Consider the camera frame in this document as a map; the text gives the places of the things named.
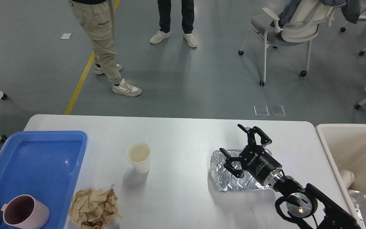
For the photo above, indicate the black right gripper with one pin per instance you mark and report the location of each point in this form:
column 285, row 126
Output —
column 260, row 165

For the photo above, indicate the pink mug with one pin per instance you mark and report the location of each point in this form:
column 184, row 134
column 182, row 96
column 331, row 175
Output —
column 25, row 212

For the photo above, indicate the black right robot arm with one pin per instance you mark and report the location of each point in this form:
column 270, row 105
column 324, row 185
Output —
column 296, row 203

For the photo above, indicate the aluminium foil tray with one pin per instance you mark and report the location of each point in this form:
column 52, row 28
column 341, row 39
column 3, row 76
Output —
column 226, row 182

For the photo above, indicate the white tube in bin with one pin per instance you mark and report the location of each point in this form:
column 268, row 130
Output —
column 347, row 177

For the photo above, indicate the beige plastic bin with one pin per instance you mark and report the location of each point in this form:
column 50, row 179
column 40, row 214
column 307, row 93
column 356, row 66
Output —
column 345, row 149

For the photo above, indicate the white paper cup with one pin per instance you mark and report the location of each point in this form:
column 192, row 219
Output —
column 139, row 154

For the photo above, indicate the foil trash in bin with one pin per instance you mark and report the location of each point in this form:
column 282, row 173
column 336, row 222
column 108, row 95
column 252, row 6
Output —
column 359, row 202

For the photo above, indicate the white office chair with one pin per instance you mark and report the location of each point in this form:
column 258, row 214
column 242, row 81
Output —
column 302, row 27

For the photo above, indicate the crumpled brown paper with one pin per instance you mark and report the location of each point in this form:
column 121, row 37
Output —
column 93, row 209

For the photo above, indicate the blue plastic tray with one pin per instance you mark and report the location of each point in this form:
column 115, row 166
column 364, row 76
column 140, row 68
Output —
column 45, row 165

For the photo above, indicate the person in beige trousers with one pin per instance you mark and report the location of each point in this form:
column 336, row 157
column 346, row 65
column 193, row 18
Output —
column 97, row 18

